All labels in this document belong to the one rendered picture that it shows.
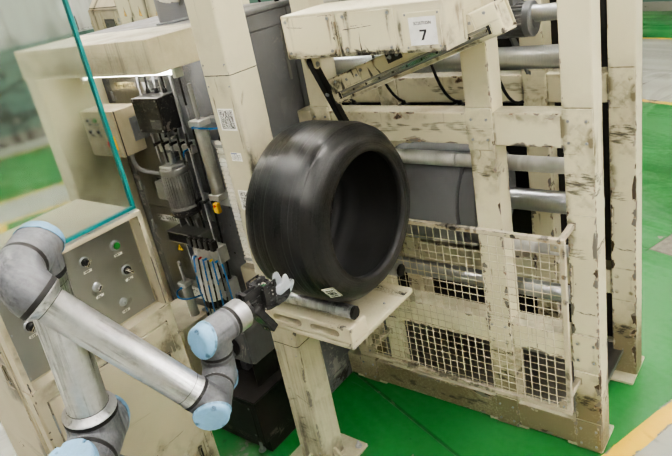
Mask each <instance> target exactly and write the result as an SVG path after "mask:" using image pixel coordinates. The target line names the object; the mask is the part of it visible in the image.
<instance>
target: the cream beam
mask: <svg viewBox="0 0 672 456"><path fill-rule="evenodd" d="M479 8H481V0H346V1H338V2H330V3H323V4H320V5H317V6H313V7H310V8H307V9H304V10H300V11H297V12H294V13H291V14H287V15H284V16H281V17H280V19H281V24H282V28H283V33H284V38H285V43H286V48H287V52H288V57H289V59H290V60H291V59H309V58H327V57H345V56H364V55H382V54H400V53H418V52H436V51H448V50H450V49H451V48H453V47H455V46H457V45H459V44H461V43H464V42H465V41H467V38H468V30H467V20H466V14H468V13H470V12H472V11H474V10H477V9H479ZM433 15H435V18H436V26H437V35H438V43H439V44H432V45H416V46H411V40H410V33H409V25H408V18H411V17H422V16H433Z"/></svg>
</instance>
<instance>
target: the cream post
mask: <svg viewBox="0 0 672 456"><path fill-rule="evenodd" d="M184 1H185V5H186V9H187V13H188V16H189V20H190V24H191V28H192V32H193V36H194V39H195V43H196V47H197V51H198V55H199V58H200V62H201V66H202V70H203V74H204V78H205V81H206V85H207V89H208V93H209V97H210V101H211V104H212V108H213V112H214V116H215V120H216V124H217V127H218V131H219V135H220V139H221V143H222V147H223V150H224V154H225V158H226V162H227V166H228V170H229V173H230V177H231V181H232V185H233V189H234V192H235V196H236V200H237V204H238V207H239V211H240V215H241V219H242V223H243V227H244V231H245V235H246V238H247V242H248V246H249V250H250V254H251V257H252V261H253V264H254V268H255V273H256V275H257V274H259V276H261V275H262V276H265V275H264V273H263V272H262V271H261V269H260V268H259V266H258V265H257V263H256V261H255V259H254V257H253V254H252V252H251V249H250V245H249V241H248V236H247V230H246V221H245V210H244V209H242V205H241V201H240V197H239V193H238V190H244V191H248V186H249V182H250V179H251V176H252V174H253V171H254V169H255V166H256V164H257V162H258V160H259V158H260V156H261V154H262V153H263V151H264V150H265V148H266V147H267V145H268V144H269V143H270V142H271V141H272V139H273V135H272V131H271V127H270V122H269V118H268V114H267V109H266V105H265V100H264V96H263V92H262V87H261V83H260V78H259V74H258V70H257V66H256V61H255V57H254V52H253V48H252V43H251V39H250V35H249V30H248V26H247V22H246V17H245V13H244V8H243V4H242V0H184ZM217 109H232V110H233V114H234V118H235V122H236V126H237V130H238V131H226V130H222V128H221V124H220V120H219V116H218V112H217ZM230 152H231V153H241V156H242V160H243V162H241V161H232V157H231V153H230ZM265 278H266V279H268V278H267V277H266V276H265ZM271 334H272V338H273V342H274V346H275V349H276V353H277V357H278V361H279V365H280V369H281V372H282V376H283V380H284V384H285V388H286V392H287V395H288V399H289V403H290V407H291V411H292V414H293V418H294V422H295V426H296V430H297V434H298V437H299V441H300V445H301V449H302V453H303V456H309V454H310V453H313V456H335V455H334V451H333V448H334V447H337V449H338V450H339V451H340V452H341V451H342V450H343V449H344V447H343V442H342V438H341V433H340V429H339V425H338V420H337V416H336V412H335V407H334V403H333V398H332V394H331V390H330V385H329V381H328V376H327V372H326V368H325V363H324V359H323V355H322V350H321V346H320V341H319V340H317V339H314V338H311V337H307V336H304V335H301V334H297V333H294V332H290V331H287V330H284V329H280V328H276V330H275V332H273V331H271Z"/></svg>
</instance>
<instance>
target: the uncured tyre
mask: <svg viewBox="0 0 672 456"><path fill-rule="evenodd" d="M331 211H332V212H331ZM409 213H410V192H409V183H408V178H407V173H406V170H405V167H404V164H403V161H402V159H401V157H400V155H399V153H398V152H397V150H396V149H395V147H394V146H393V144H392V143H391V141H390V140H389V139H388V137H387V136H386V135H385V134H384V133H383V132H382V131H380V130H379V129H377V128H376V127H374V126H371V125H369V124H366V123H363V122H359V121H336V120H308V121H303V122H300V123H297V124H294V125H292V126H290V127H288V128H286V129H284V130H283V131H281V132H280V133H279V134H278V135H276V136H275V137H274V138H273V139H272V141H271V142H270V143H269V144H268V145H267V147H266V148H265V150H264V151H263V153H262V154H261V156H260V158H259V160H258V162H257V164H256V166H255V169H254V171H253V174H252V176H251V179H250V182H249V186H248V191H247V196H246V205H245V221H246V230H247V236H248V241H249V245H250V249H251V252H252V254H253V257H254V259H255V261H256V263H257V265H258V266H259V268H260V269H261V271H262V272H263V273H264V275H265V276H266V277H267V278H268V279H270V280H271V281H272V276H273V273H274V272H278V273H279V275H280V276H281V278H282V276H283V275H284V274H287V276H288V278H289V279H294V285H293V288H292V290H291V292H293V293H297V294H301V295H306V296H310V297H314V298H318V299H322V300H326V301H330V302H348V301H354V300H357V299H360V298H362V297H363V296H365V295H367V294H368V293H369V292H371V291H372V290H373V289H374V288H375V287H376V286H377V285H379V284H380V283H381V282H382V281H383V280H384V279H385V278H386V276H387V275H388V274H389V272H390V271H391V270H392V268H393V266H394V265H395V263H396V261H397V259H398V257H399V254H400V252H401V249H402V247H403V244H404V240H405V237H406V233H407V228H408V222H409ZM332 287H333V288H334V289H336V290H337V291H338V292H339V293H340V294H342V295H343V296H340V297H335V298H330V297H329V296H328V295H327V294H325V293H324V292H323V291H322V289H327V288H332Z"/></svg>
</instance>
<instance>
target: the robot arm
mask: <svg viewBox="0 0 672 456"><path fill-rule="evenodd" d="M65 243H66V241H65V237H64V235H63V233H62V232H61V230H60V229H59V228H57V227H56V226H54V225H52V224H50V223H48V222H45V221H30V222H27V223H25V224H23V225H22V226H20V227H19V228H18V229H17V230H15V231H14V233H13V234H12V237H11V238H10V239H9V240H8V241H7V243H6V244H5V245H4V246H3V248H2V249H1V250H0V300H1V301H2V302H3V304H4V305H5V306H6V307H7V308H8V309H9V311H10V312H11V313H13V314H14V315H15V316H17V317H18V318H20V319H22V320H23V321H25V322H27V321H32V320H33V323H34V326H35V328H36V331H37V334H38V336H39V339H40V342H41V344H42V347H43V350H44V352H45V355H46V358H47V360H48V363H49V366H50V368H51V371H52V374H53V376H54V379H55V382H56V384H57V387H58V390H59V392H60V395H61V398H62V400H63V403H64V406H65V408H64V410H63V412H62V415H61V420H62V423H63V426H64V429H65V431H66V434H67V440H66V442H65V443H63V444H62V446H61V447H60V448H59V447H57V448H55V449H54V450H53V451H52V452H51V453H50V454H49V455H48V456H120V452H121V449H122V446H123V443H124V439H125V436H126V433H127V431H128V428H129V424H130V410H129V407H128V405H127V403H126V402H125V401H124V400H123V399H122V398H121V397H119V396H118V395H114V394H113V393H112V392H110V391H108V390H106V389H105V386H104V383H103V380H102V377H101V374H100V371H99V368H98V365H97V362H96V359H95V356H94V354H95V355H96V356H98V357H100V358H101V359H103V360H105V361H107V362H108V363H110V364H112V365H113V366H115V367H117V368H118V369H120V370H122V371H123V372H125V373H127V374H128V375H130V376H132V377H133V378H135V379H137V380H138V381H140V382H142V383H143V384H145V385H147V386H148V387H150V388H152V389H154V390H155V391H157V392H159V393H160V394H162V395H164V396H165V397H167V398H169V399H170V400H172V401H174V402H175V403H177V404H179V405H180V406H182V408H184V409H185V410H187V411H189V412H190V413H192V414H193V416H192V418H193V421H194V423H195V425H196V426H197V427H199V428H200V429H203V430H208V431H212V430H217V429H220V428H222V427H223V426H225V425H226V424H227V423H228V421H229V418H230V414H231V412H232V407H231V406H232V398H233V390H234V389H235V387H236V386H237V384H238V370H237V368H236V362H235V357H234V351H233V345H232V340H233V339H235V338H236V337H237V336H238V335H240V334H241V333H242V332H244V331H245V330H246V329H248V328H249V327H250V326H251V325H252V324H253V319H255V320H256V321H257V322H258V323H259V324H260V325H261V326H262V328H264V329H265V330H267V331H273V332H275V330H276V328H277V326H278V324H277V323H276V322H275V320H274V319H273V318H271V317H270V316H269V315H268V314H267V313H266V312H265V310H267V311H268V310H271V309H273V308H275V307H276V306H279V305H280V304H281V303H283V302H284V301H286V300H287V298H288V297H289V295H290V293H291V290H292V288H293V285H294V279H289V278H288V276H287V274H284V275H283V276H282V278H281V276H280V275H279V273H278V272H274V273H273V276H272V281H269V279H266V278H265V276H262V275H261V276H259V274H257V275H256V276H254V277H253V278H252V279H250V280H249V281H247V282H246V287H247V290H246V291H244V292H243V293H241V292H237V293H236V294H235V296H236V299H232V300H230V301H229V302H228V303H226V304H225V305H223V306H222V307H221V308H219V309H218V310H216V311H215V312H214V313H212V314H211V315H209V316H208V317H206V318H205V319H204V320H202V321H200V322H198V323H197V324H196V325H195V326H194V327H193V328H191V330H190V331H189V333H188V343H189V345H190V347H191V350H192V352H193V353H194V354H195V355H196V356H197V357H198V358H200V360H201V365H202V375H199V374H198V373H196V372H194V371H193V370H191V369H190V368H188V367H186V366H185V365H183V364H182V363H180V362H178V361H177V360H175V359H174V358H172V357H170V356H169V355H167V354H166V353H164V352H162V351H161V350H159V349H158V348H156V347H154V346H153V345H151V344H150V343H148V342H146V341H145V340H143V339H142V338H140V337H138V336H137V335H135V334H134V333H132V332H130V331H129V330H127V329H126V328H124V327H122V326H121V325H119V324H118V323H116V322H114V321H113V320H111V319H110V318H108V317H106V316H105V315H103V314H102V313H100V312H98V311H97V310H95V309H94V308H92V307H90V306H89V305H87V304H85V303H84V302H82V301H81V300H79V299H77V298H76V297H75V295H74V292H73V289H72V286H71V283H70V280H69V277H68V274H67V268H66V264H65V261H64V258H63V255H62V252H63V251H64V249H65ZM254 278H256V279H255V280H253V279H254ZM251 280H253V281H252V282H250V281H251ZM276 295H277V296H276Z"/></svg>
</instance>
